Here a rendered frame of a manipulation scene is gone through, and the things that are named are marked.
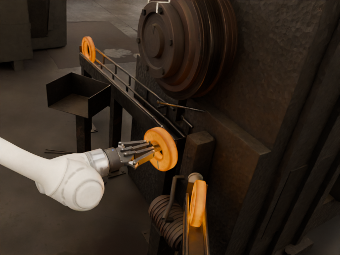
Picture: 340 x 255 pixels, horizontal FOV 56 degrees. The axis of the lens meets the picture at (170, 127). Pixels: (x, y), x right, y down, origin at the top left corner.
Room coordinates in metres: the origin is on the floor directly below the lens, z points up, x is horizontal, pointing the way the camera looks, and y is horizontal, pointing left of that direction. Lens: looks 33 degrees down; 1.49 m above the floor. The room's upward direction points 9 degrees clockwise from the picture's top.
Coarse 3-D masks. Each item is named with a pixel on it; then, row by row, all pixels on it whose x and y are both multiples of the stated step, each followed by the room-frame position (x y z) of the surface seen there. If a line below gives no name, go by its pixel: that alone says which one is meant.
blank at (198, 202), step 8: (200, 184) 0.80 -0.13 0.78; (192, 192) 0.85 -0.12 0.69; (200, 192) 0.76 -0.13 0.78; (192, 200) 0.81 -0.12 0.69; (200, 200) 0.74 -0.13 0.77; (192, 208) 0.79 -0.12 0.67; (200, 208) 0.72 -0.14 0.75; (192, 216) 0.72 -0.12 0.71; (200, 216) 0.71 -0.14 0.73; (192, 224) 0.71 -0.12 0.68; (200, 224) 0.71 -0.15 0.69
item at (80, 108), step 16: (64, 80) 1.57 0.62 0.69; (80, 80) 1.61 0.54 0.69; (96, 80) 1.58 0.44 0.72; (48, 96) 1.45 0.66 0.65; (64, 96) 1.57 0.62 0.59; (80, 96) 1.60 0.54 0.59; (96, 96) 1.42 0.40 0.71; (80, 112) 1.41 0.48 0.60; (96, 112) 1.42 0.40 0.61; (80, 128) 1.46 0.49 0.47; (80, 144) 1.46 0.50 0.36
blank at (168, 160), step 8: (160, 128) 0.91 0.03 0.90; (144, 136) 0.94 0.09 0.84; (152, 136) 0.90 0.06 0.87; (160, 136) 0.87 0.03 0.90; (168, 136) 0.88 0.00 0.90; (160, 144) 0.87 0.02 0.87; (168, 144) 0.85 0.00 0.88; (168, 152) 0.84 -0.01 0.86; (176, 152) 0.85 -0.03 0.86; (152, 160) 0.90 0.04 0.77; (160, 160) 0.87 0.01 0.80; (168, 160) 0.84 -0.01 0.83; (176, 160) 0.85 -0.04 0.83; (160, 168) 0.86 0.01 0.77; (168, 168) 0.84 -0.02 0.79
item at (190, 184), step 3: (189, 183) 0.87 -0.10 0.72; (192, 183) 0.87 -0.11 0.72; (189, 186) 0.86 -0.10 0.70; (192, 186) 0.87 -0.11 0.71; (207, 186) 0.87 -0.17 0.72; (186, 189) 0.87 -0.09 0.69; (189, 189) 0.86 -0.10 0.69; (192, 189) 0.86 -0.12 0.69; (186, 192) 0.86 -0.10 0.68; (189, 192) 0.86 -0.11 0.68; (189, 195) 0.86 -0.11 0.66; (189, 198) 0.86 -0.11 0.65; (189, 201) 0.86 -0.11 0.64; (189, 204) 0.86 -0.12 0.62
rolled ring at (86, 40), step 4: (88, 36) 2.14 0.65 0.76; (84, 40) 2.13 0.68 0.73; (88, 40) 2.08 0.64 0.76; (92, 40) 2.10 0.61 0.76; (84, 44) 2.16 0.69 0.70; (88, 44) 2.08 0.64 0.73; (92, 44) 2.07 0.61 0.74; (84, 48) 2.17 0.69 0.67; (92, 48) 2.06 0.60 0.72; (84, 52) 2.16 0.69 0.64; (92, 52) 2.05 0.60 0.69; (88, 56) 2.15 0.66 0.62; (92, 56) 2.05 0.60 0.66; (92, 60) 2.06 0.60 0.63
